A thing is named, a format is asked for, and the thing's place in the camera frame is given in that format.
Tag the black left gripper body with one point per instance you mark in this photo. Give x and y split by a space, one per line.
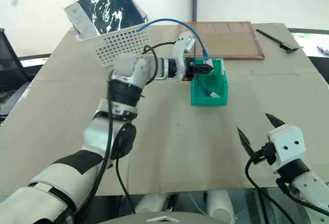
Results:
189 69

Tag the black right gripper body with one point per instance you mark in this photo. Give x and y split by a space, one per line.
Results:
268 153

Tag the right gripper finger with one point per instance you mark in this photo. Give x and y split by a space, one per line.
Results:
245 140
276 121

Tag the white coupler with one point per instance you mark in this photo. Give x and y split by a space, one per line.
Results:
208 62
215 94

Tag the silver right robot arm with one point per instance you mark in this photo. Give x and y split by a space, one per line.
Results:
306 183

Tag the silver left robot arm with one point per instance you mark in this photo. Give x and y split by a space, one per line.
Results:
123 67

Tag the green plastic bin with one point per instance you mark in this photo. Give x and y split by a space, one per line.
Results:
205 99

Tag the brown wooden board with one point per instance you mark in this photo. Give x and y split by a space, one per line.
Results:
231 39

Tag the white rounded shape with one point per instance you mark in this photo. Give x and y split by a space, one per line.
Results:
219 206
154 203

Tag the white perforated plastic basket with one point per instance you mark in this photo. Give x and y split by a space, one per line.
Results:
120 44

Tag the black box in plastic wrap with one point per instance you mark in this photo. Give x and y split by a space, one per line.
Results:
113 5

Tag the grey robot torso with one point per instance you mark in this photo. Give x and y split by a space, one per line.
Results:
164 214

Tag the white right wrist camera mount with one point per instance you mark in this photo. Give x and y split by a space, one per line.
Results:
286 141

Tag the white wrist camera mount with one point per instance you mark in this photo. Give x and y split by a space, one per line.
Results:
178 49
286 141

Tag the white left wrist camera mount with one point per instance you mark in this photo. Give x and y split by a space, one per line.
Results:
178 49

